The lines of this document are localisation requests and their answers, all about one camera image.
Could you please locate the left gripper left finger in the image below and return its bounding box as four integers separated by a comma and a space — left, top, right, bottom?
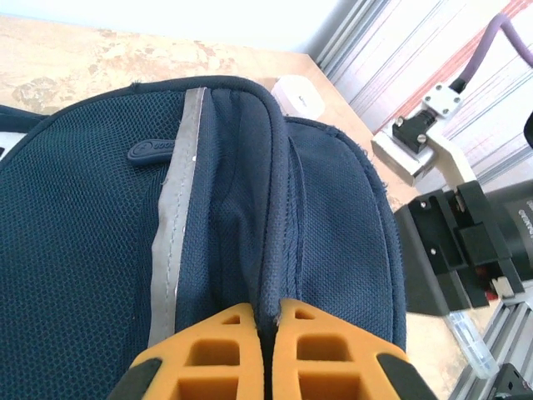
106, 302, 266, 400

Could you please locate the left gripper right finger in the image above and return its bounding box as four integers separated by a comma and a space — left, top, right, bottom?
270, 297, 438, 400

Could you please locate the clear plastic pencil case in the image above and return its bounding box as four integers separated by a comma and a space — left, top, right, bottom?
443, 310, 501, 380

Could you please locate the navy blue backpack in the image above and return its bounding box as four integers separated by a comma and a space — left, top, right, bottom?
0, 74, 407, 400

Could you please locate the white square clock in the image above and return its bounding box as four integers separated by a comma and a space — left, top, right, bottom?
271, 74, 326, 122

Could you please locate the aluminium mounting rail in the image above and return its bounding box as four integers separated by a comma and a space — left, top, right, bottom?
449, 297, 533, 400

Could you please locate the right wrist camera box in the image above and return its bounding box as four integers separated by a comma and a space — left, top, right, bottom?
370, 82, 476, 189

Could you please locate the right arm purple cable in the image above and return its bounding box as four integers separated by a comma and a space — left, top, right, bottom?
451, 12, 533, 95

